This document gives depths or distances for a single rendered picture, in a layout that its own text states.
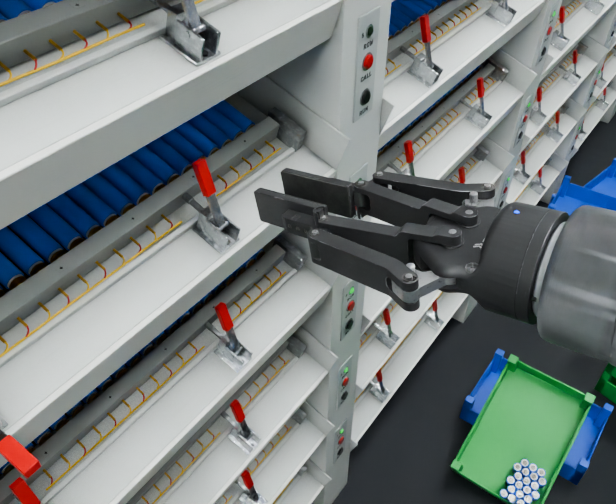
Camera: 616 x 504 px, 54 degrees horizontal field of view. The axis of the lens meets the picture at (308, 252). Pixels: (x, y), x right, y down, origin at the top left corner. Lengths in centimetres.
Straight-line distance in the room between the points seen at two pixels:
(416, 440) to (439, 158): 76
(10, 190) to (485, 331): 155
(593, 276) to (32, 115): 36
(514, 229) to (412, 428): 124
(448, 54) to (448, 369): 97
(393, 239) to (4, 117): 27
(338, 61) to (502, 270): 34
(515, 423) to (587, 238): 121
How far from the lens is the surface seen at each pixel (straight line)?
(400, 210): 46
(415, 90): 89
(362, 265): 41
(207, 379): 75
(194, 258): 60
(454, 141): 116
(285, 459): 114
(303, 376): 99
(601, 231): 38
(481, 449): 156
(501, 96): 133
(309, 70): 69
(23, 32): 47
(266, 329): 79
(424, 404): 164
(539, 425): 157
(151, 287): 58
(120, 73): 48
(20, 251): 58
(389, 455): 155
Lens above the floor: 135
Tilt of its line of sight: 43 degrees down
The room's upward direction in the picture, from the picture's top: straight up
